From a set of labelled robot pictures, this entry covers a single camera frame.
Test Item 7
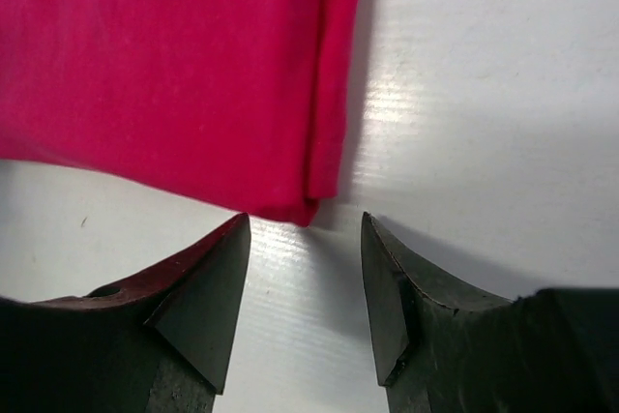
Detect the red t shirt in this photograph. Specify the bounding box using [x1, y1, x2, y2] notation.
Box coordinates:
[1, 0, 358, 226]

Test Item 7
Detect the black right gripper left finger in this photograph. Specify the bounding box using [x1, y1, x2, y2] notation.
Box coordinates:
[1, 214, 251, 412]

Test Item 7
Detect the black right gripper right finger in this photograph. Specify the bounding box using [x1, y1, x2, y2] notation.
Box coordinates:
[361, 214, 618, 412]

